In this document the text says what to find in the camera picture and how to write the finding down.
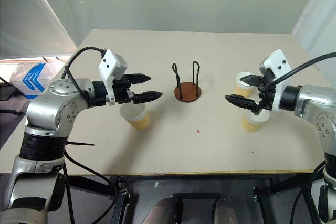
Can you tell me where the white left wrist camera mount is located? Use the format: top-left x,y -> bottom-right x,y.
98,49 -> 129,107

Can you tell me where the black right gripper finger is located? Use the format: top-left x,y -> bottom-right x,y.
224,94 -> 260,111
239,74 -> 263,88

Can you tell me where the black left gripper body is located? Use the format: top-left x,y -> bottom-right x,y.
112,73 -> 136,104

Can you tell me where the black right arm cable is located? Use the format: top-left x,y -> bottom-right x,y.
296,160 -> 328,224

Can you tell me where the brown round wire cup holder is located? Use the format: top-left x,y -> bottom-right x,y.
171,60 -> 203,103

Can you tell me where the dark rounded shape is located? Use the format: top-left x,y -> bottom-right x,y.
142,196 -> 182,224
213,198 -> 239,224

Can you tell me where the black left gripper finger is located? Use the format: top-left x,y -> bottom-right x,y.
133,91 -> 164,104
131,72 -> 152,85

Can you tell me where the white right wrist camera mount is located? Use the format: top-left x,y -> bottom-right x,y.
258,49 -> 292,113

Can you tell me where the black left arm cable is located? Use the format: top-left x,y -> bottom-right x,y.
62,152 -> 120,224

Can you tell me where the black table frame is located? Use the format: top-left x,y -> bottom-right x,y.
62,173 -> 317,224

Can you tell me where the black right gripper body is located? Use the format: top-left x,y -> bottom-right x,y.
251,70 -> 276,116

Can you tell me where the black cable tie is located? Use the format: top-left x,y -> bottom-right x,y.
65,142 -> 96,148

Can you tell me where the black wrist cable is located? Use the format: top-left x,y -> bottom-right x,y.
60,47 -> 107,97
258,51 -> 336,92

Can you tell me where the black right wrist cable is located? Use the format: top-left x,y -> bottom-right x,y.
258,51 -> 336,92

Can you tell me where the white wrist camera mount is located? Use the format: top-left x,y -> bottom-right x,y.
98,49 -> 129,107
258,49 -> 292,113

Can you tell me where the clear bag with blue print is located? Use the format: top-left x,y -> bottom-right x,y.
9,60 -> 69,101

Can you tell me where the tan paper cup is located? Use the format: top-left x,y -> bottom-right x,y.
234,71 -> 260,99
241,109 -> 271,133
118,102 -> 151,131

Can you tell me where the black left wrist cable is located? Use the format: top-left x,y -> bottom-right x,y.
60,47 -> 107,97

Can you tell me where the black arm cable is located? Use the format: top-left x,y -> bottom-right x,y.
296,160 -> 328,224
62,152 -> 120,224

